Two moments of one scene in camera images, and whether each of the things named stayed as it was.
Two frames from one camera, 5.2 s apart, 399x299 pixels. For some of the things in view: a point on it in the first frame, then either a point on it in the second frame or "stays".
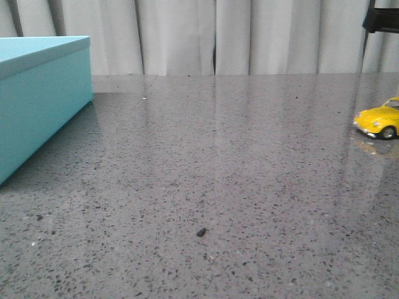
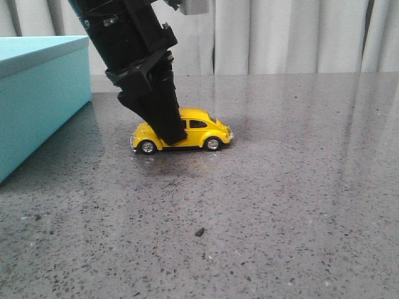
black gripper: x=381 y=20 to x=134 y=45
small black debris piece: x=201 y=232 stays
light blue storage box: x=45 y=81 stays
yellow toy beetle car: x=380 y=121 to x=202 y=128
